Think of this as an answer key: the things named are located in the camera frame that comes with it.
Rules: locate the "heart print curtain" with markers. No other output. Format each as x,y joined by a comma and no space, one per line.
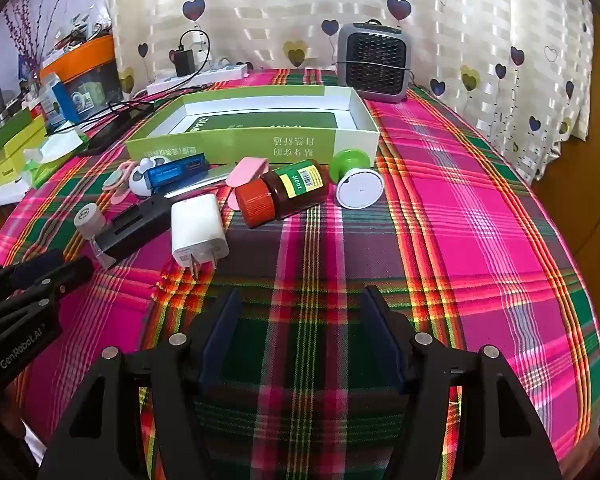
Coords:
280,0

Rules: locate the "orange lidded storage box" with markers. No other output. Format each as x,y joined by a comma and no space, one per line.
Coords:
85,57

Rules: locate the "pink plastic trinket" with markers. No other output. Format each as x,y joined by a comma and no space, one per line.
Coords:
114,181

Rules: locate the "dark green flat box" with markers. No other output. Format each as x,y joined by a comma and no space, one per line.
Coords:
7,132

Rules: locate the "pink plaid tablecloth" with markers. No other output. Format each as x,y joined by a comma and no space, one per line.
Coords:
430,210

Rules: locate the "lime green flat box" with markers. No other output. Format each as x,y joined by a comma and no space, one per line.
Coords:
15,160

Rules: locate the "black smartphone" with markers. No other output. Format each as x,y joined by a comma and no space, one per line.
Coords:
110,132

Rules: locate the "green tissue pack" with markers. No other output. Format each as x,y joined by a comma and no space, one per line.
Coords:
55,147

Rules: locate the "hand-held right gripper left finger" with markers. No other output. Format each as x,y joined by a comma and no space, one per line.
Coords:
220,342

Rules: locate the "black power adapter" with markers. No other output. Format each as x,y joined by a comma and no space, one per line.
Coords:
184,62

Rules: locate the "brown bottle with red cap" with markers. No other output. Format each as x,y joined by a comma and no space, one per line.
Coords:
290,185

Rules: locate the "pink plastic clip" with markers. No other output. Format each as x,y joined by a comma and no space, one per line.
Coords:
247,170

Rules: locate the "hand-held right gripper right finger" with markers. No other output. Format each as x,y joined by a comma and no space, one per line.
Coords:
380,340

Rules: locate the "blue carton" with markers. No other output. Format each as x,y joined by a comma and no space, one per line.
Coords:
55,95

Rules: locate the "green and white suction knob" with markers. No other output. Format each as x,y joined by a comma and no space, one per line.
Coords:
360,187

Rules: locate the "purple branch decoration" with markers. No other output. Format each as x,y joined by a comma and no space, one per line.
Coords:
25,35

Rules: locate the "green and white cardboard box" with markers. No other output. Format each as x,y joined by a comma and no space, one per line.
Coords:
260,140

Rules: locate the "white plug charger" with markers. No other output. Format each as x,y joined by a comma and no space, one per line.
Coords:
197,230

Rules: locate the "silver lighter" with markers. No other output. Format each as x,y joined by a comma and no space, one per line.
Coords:
205,180

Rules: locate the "black card reader hub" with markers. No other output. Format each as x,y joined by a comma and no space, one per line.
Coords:
135,222

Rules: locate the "small white cap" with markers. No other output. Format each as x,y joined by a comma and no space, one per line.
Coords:
90,220
141,184

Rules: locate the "grey space heater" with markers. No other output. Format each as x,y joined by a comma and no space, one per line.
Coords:
375,62

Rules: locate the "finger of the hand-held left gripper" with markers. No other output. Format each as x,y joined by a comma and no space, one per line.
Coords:
72,271
40,261

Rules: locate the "white power strip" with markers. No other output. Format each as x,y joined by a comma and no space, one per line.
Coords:
215,74

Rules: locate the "blue usb tester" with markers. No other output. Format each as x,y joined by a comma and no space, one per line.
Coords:
175,172

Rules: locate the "grey metal canister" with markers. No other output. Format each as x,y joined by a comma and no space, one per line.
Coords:
0,102

